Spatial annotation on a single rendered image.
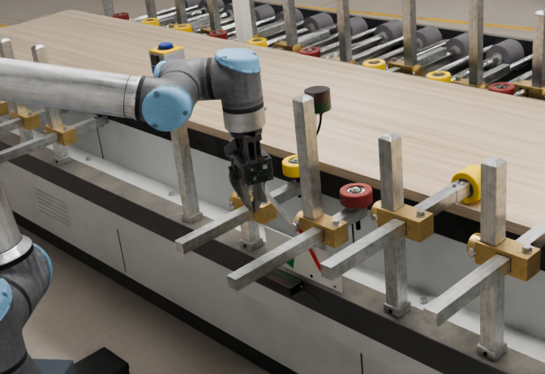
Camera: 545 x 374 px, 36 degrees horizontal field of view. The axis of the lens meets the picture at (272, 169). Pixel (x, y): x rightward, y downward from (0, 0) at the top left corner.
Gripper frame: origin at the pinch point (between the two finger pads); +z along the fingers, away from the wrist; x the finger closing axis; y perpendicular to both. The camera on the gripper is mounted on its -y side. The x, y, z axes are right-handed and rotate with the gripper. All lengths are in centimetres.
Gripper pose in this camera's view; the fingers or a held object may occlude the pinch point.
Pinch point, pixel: (252, 205)
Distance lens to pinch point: 189.8
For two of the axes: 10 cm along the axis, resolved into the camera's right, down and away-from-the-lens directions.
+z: 1.0, 9.1, 4.0
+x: 9.3, -2.2, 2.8
